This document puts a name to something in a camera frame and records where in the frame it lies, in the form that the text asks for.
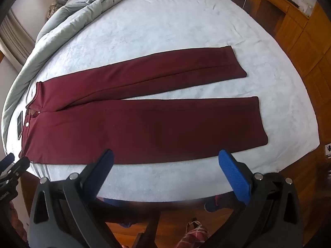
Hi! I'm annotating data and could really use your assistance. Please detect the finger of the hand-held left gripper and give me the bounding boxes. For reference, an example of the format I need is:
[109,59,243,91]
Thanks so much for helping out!
[0,156,31,184]
[0,153,15,166]

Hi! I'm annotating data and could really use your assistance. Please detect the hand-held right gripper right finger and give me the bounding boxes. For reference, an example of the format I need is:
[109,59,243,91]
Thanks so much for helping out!
[207,149,307,248]

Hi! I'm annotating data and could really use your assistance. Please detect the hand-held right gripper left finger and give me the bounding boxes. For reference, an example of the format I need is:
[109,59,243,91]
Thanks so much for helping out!
[30,148,122,248]

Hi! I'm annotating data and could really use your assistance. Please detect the maroon pants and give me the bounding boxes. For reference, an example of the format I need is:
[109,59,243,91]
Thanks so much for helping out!
[19,46,269,165]

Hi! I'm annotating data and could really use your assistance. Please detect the dark smartphone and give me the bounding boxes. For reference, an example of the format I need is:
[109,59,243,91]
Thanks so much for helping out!
[16,111,24,140]

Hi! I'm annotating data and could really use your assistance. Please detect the blue slipper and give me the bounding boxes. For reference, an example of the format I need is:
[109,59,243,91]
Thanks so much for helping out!
[204,195,221,212]

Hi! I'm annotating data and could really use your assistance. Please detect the beige curtain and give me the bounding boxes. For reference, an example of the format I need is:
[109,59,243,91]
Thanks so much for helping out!
[0,8,35,70]

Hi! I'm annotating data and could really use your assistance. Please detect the white bed sheet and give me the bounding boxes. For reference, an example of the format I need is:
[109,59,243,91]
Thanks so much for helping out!
[0,0,322,204]

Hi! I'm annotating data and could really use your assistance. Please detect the wooden cabinet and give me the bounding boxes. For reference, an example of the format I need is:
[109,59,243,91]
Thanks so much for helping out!
[246,0,331,145]

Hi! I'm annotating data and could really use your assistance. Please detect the grey duvet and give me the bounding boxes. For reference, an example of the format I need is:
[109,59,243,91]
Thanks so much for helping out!
[1,0,179,140]

